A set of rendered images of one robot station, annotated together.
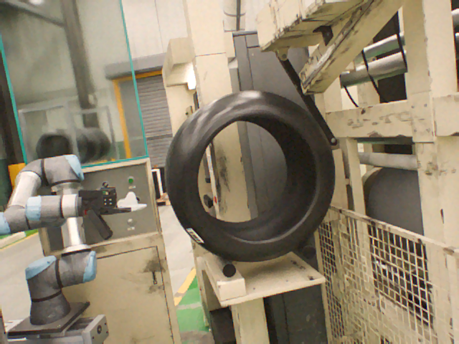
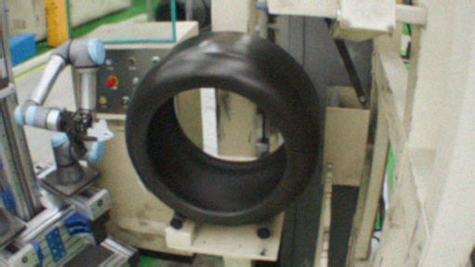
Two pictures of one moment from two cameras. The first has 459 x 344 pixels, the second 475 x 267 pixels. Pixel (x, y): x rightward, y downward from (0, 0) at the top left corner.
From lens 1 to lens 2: 0.79 m
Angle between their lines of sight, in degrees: 30
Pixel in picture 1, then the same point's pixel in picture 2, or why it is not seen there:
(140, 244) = not seen: hidden behind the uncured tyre
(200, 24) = not seen: outside the picture
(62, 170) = (82, 57)
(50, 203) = (39, 118)
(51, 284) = (66, 157)
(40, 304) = (59, 169)
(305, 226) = (260, 212)
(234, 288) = (179, 238)
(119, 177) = (145, 56)
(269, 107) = (235, 81)
